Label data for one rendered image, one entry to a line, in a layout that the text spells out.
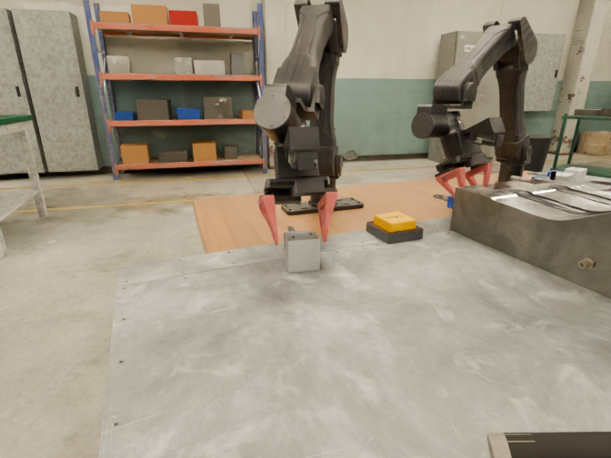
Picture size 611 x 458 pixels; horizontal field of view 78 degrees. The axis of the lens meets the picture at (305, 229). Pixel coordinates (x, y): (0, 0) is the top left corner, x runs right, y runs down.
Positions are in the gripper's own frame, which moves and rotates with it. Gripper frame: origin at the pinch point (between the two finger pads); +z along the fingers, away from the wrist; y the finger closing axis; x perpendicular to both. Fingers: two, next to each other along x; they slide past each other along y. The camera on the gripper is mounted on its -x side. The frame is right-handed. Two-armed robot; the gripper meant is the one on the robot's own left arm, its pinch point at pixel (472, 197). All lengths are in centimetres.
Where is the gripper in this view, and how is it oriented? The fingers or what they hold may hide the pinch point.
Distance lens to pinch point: 92.9
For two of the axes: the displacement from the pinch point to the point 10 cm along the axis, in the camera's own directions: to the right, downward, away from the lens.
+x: -4.7, 2.1, 8.6
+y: 8.4, -1.8, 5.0
